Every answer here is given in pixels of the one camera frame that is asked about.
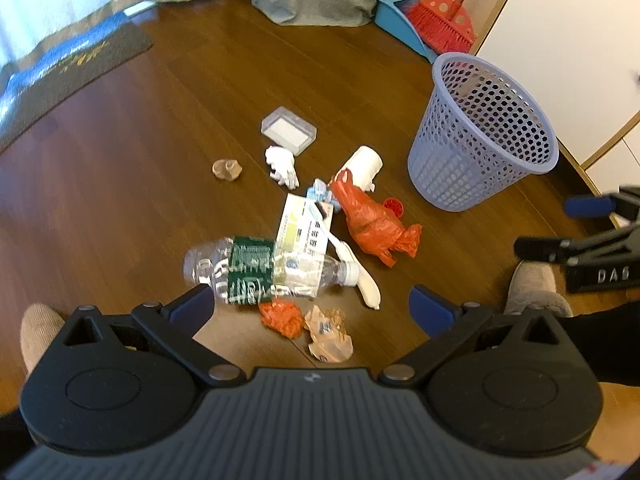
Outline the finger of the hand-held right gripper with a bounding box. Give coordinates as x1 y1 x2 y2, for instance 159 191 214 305
564 186 640 222
514 225 640 268

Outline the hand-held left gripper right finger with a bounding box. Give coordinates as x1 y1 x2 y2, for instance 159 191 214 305
377 285 561 389

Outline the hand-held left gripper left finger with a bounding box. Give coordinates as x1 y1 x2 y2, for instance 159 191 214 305
62 284 251 389

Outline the clear plastic bottle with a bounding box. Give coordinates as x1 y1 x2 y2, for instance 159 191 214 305
183 235 361 307

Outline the orange plastic bag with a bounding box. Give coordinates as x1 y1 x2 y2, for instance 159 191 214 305
327 170 424 267

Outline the lilac perforated plastic basket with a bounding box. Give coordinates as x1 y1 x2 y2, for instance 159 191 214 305
407 52 560 211

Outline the white medicine carton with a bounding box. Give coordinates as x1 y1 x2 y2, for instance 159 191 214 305
275 193 335 263

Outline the blue and white wrapper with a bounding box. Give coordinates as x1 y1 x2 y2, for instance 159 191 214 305
305 180 342 212

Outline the white toilet paper roll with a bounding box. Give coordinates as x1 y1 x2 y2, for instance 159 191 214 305
330 146 385 194

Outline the clear plastic box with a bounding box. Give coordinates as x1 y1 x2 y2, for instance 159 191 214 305
260 106 319 155

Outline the beige fuzzy slipper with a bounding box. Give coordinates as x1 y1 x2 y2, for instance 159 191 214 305
504 260 575 319
20 303 69 379

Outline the black trouser leg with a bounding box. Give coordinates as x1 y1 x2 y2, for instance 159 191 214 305
570 300 640 389

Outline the white toothbrush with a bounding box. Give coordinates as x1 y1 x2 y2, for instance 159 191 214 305
311 200 382 310

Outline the orange crumpled plastic scrap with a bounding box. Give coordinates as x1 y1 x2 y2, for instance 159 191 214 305
258 299 306 339

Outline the brown crumpled snack wrapper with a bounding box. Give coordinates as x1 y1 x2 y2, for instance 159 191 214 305
303 304 355 364

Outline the brown crumpled paper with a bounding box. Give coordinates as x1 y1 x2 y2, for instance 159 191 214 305
212 158 244 182

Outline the white crumpled tissue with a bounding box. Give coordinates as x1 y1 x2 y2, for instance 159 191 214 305
264 146 300 189

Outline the white cabinet with wooden edge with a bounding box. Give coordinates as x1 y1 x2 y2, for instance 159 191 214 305
472 0 640 202

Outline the red broom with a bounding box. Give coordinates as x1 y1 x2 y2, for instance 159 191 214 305
410 0 489 56

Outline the dark grey doormat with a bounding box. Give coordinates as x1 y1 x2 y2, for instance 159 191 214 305
0 22 155 154

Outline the blue plastic dustpan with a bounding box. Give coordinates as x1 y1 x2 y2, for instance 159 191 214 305
375 0 437 64

